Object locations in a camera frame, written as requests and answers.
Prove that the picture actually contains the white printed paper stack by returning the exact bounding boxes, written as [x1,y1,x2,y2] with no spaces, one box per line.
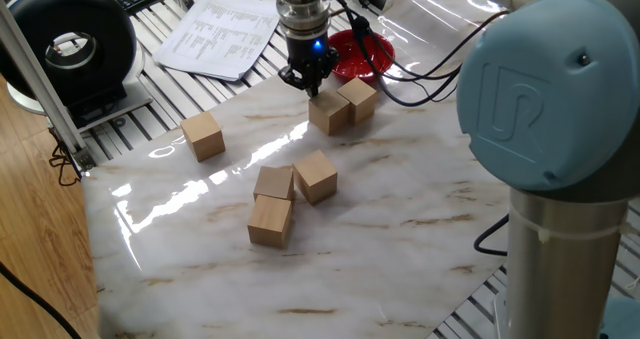
[152,0,281,83]

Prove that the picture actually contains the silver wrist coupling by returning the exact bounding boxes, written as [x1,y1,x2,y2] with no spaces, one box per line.
[275,0,333,41]

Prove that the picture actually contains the black ring shaped device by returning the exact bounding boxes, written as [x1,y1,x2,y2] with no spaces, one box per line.
[0,0,154,133]

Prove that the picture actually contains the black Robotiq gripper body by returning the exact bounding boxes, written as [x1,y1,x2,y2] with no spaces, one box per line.
[285,32,340,83]

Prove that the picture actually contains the light wooden cube block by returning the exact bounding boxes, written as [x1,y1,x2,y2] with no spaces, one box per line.
[246,194,294,250]
[292,150,339,206]
[308,88,351,137]
[336,77,379,126]
[252,165,296,203]
[179,110,227,163]

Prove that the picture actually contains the thick black floor cable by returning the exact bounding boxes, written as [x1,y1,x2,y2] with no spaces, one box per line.
[0,259,84,339]

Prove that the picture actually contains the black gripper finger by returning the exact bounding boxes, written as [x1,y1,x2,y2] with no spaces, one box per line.
[277,66,316,98]
[312,73,334,99]

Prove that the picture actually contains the red glossy bowl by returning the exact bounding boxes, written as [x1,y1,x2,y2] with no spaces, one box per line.
[327,28,396,84]

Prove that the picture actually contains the white marble pattern board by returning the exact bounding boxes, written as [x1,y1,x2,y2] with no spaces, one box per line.
[81,0,514,339]

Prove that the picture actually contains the thin black hanging cable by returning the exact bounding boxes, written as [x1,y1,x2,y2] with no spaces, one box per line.
[47,128,84,188]

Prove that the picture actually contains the black wrist cable with plug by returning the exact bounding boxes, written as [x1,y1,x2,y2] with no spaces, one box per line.
[349,14,464,108]

